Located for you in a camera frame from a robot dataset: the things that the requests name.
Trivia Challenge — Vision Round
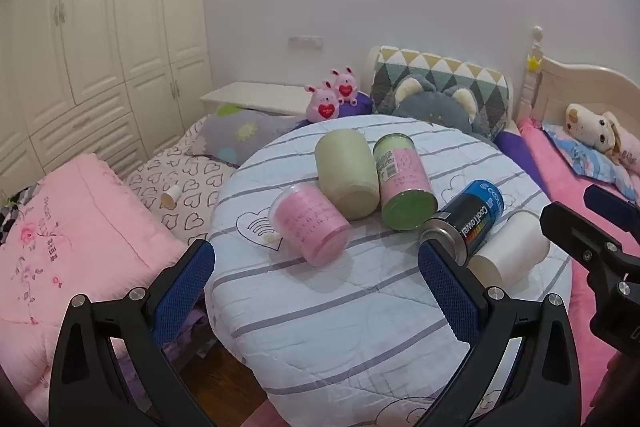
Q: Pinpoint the white wardrobe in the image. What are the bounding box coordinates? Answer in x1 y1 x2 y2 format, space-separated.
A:
1 0 213 195

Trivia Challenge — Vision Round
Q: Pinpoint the pink embroidered quilt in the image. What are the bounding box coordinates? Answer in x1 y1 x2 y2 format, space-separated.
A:
1 154 186 421

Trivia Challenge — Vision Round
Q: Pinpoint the blue cartoon pillow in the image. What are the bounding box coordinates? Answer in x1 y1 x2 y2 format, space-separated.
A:
541 122 639 202

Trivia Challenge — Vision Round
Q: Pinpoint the heart pattern bed sheet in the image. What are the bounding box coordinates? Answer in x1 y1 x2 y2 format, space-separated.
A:
126 119 235 244

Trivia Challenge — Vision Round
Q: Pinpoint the white bedside table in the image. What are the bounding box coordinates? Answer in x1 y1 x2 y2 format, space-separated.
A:
200 81 311 116

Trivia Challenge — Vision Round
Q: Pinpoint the pale green cup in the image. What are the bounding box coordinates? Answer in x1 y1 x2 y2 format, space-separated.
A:
314 129 380 220

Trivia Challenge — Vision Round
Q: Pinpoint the pink bunny plush front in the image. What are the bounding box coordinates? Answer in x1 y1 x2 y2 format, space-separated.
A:
305 80 340 124

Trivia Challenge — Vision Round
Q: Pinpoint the pink bunny plush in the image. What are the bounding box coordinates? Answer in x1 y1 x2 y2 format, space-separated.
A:
305 80 340 124
331 66 359 106

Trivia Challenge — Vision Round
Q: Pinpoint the pink bunny plush rear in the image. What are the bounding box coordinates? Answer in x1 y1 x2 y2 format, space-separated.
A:
331 66 359 106

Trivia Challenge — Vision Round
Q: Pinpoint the blue black towel can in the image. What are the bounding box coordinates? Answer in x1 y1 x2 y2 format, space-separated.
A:
420 180 504 265

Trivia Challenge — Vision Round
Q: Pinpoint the white striped table quilt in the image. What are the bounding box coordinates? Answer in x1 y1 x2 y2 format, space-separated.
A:
205 115 548 426

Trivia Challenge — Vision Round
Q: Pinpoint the white paper cup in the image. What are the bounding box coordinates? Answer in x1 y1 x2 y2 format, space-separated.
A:
466 210 550 288

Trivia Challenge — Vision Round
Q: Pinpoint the cream dog plush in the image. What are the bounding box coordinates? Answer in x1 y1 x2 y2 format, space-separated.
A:
565 103 640 173

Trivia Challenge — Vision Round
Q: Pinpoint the white wall socket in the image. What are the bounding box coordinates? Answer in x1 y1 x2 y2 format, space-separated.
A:
288 36 323 51

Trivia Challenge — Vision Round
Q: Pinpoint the triangle pattern cushion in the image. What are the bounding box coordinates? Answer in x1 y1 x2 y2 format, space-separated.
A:
362 46 513 140

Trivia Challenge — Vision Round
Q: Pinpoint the grey flower pillow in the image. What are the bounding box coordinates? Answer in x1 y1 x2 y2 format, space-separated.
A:
188 105 302 167

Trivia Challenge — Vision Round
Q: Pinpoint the pink plastic cup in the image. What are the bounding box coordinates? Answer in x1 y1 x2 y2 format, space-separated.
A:
269 183 352 267

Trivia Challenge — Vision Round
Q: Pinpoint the grey cat plush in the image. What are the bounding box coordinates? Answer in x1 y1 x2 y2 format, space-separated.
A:
392 75 491 140

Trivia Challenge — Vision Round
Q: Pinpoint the small white bottle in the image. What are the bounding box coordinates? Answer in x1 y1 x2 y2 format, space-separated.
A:
160 184 182 210

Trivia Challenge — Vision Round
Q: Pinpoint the pink fleece blanket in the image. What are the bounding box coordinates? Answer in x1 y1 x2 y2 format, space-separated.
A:
520 120 639 415

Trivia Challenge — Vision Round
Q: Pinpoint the cream wooden headboard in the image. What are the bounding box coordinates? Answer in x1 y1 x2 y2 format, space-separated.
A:
512 26 639 134

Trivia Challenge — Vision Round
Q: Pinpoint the green pink labelled can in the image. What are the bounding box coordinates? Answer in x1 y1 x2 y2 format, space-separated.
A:
373 133 438 231

